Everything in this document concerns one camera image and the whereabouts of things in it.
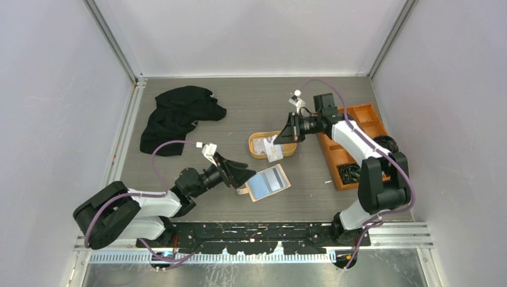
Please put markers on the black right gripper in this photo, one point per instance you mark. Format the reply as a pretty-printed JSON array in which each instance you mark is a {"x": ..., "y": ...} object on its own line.
[{"x": 291, "y": 133}]

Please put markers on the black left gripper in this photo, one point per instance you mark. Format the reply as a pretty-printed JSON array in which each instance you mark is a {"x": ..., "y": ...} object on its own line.
[{"x": 233, "y": 173}]

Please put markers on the yellow oval tray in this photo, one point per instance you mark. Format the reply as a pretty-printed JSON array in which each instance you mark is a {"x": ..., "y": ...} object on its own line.
[{"x": 288, "y": 149}]

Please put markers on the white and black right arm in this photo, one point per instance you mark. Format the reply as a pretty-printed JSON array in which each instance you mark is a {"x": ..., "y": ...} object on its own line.
[{"x": 384, "y": 179}]

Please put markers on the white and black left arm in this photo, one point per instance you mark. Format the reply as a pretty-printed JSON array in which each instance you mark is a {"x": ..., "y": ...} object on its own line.
[{"x": 117, "y": 212}]

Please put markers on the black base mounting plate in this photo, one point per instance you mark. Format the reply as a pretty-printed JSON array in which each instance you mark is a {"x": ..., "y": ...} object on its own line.
[{"x": 253, "y": 238}]

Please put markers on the orange compartment tray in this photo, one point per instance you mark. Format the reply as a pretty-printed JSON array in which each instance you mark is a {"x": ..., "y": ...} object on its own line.
[{"x": 348, "y": 150}]

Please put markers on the black cloth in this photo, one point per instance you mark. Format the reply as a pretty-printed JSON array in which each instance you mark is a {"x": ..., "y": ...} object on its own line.
[{"x": 177, "y": 113}]

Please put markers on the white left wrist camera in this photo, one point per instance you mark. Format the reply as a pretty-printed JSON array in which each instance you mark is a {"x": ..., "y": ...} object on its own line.
[{"x": 208, "y": 150}]

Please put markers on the aluminium front rail frame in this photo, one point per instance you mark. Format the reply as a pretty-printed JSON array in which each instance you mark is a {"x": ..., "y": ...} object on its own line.
[{"x": 397, "y": 236}]

